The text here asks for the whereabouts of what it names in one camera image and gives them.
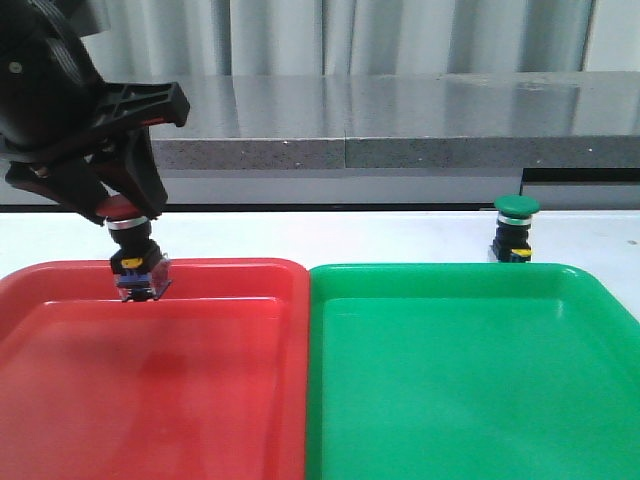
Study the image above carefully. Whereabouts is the grey stone counter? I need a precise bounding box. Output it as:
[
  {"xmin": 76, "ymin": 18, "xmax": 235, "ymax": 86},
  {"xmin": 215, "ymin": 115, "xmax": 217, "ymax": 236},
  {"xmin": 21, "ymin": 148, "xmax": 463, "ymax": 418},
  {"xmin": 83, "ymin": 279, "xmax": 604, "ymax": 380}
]
[{"xmin": 0, "ymin": 70, "xmax": 640, "ymax": 211}]

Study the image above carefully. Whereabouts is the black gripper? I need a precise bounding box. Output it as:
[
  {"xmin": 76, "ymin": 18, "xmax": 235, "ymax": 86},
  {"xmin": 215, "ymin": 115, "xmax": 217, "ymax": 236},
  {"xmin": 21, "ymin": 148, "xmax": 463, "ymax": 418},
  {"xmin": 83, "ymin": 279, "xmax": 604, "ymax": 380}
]
[{"xmin": 1, "ymin": 1, "xmax": 190, "ymax": 226}]

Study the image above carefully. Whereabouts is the green mushroom push button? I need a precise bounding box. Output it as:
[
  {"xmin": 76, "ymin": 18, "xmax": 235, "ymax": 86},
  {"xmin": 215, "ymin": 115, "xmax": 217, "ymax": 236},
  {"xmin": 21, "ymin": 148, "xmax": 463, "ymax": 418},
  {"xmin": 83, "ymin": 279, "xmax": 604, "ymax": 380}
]
[{"xmin": 491, "ymin": 195, "xmax": 540, "ymax": 263}]

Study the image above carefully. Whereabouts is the white pleated curtain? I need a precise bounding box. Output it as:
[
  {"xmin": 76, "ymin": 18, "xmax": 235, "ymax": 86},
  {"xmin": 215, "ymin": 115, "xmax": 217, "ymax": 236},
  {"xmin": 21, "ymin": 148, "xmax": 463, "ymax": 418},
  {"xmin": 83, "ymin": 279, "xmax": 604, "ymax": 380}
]
[{"xmin": 84, "ymin": 0, "xmax": 639, "ymax": 78}]

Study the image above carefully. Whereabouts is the red plastic tray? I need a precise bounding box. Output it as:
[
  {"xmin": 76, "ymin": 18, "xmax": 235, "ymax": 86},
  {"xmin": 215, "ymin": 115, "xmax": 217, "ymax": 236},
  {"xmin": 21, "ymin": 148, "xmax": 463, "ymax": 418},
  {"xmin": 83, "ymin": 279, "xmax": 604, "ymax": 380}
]
[{"xmin": 1, "ymin": 259, "xmax": 309, "ymax": 479}]

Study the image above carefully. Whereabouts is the green plastic tray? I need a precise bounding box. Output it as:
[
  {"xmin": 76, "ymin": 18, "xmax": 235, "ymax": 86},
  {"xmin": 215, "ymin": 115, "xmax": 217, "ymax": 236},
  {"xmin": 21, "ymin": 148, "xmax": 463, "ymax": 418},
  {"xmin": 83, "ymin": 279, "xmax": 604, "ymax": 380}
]
[{"xmin": 306, "ymin": 263, "xmax": 639, "ymax": 479}]

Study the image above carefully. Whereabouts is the red mushroom push button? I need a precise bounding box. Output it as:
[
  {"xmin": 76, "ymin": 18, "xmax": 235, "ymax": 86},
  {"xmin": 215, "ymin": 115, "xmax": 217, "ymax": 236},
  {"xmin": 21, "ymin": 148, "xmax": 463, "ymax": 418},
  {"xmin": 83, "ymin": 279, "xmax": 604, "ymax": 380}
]
[{"xmin": 96, "ymin": 195, "xmax": 171, "ymax": 302}]

